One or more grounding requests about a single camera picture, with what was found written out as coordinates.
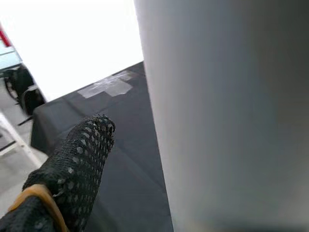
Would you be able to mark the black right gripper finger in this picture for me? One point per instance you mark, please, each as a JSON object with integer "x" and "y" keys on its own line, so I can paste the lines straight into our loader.
{"x": 79, "y": 157}

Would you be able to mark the clear plastic wrap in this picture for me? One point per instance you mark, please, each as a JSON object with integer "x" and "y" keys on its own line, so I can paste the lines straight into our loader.
{"x": 106, "y": 87}

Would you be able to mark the white metal frame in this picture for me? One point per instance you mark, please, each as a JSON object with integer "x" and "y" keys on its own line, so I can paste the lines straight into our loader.
{"x": 14, "y": 137}

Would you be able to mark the white plastic table leg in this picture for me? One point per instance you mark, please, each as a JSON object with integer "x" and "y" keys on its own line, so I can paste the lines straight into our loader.
{"x": 217, "y": 108}

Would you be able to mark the tan rubber band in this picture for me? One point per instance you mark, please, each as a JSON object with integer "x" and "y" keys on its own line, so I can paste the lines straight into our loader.
{"x": 38, "y": 195}

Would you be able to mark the black chair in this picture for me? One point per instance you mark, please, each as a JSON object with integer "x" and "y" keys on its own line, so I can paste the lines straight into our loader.
{"x": 24, "y": 91}

